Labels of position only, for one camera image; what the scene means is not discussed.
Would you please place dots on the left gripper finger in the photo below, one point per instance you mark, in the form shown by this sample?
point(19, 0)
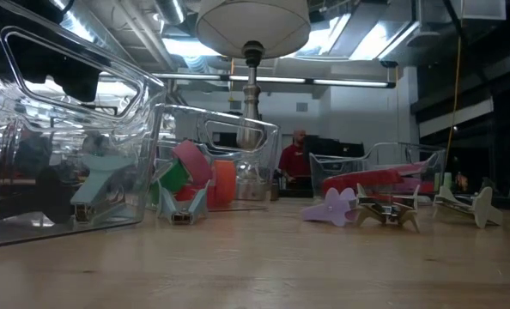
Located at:
point(44, 60)
point(83, 88)

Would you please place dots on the light blue staple remover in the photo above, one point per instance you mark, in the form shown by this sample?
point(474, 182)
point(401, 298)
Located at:
point(100, 171)
point(201, 201)

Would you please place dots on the pink tape roll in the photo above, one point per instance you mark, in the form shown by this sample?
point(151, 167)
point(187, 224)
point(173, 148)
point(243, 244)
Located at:
point(192, 161)

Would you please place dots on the orange tape roll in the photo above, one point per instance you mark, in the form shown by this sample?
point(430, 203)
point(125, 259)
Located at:
point(225, 182)

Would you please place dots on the lavender staple remover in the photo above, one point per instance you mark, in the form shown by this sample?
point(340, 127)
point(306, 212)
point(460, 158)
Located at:
point(332, 208)

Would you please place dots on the red stapler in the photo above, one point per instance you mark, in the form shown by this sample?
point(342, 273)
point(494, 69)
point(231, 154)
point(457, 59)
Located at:
point(362, 178)

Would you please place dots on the clear plastic tray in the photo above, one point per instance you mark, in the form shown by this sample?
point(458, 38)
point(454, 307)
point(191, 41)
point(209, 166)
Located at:
point(272, 141)
point(44, 232)
point(435, 159)

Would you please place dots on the white shade chrome table lamp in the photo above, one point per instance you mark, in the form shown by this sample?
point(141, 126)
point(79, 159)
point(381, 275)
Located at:
point(246, 26)

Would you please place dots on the long fluorescent light bar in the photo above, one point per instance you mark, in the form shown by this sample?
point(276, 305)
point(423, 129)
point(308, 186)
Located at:
point(272, 79)

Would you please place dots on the black cabinet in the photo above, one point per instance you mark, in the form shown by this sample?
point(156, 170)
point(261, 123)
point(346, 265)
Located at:
point(336, 148)

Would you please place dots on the ceiling light panel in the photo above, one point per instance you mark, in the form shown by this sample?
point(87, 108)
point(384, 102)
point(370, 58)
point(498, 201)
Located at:
point(384, 40)

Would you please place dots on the silver ceiling air duct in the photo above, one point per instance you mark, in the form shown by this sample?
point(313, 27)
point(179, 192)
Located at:
point(169, 10)

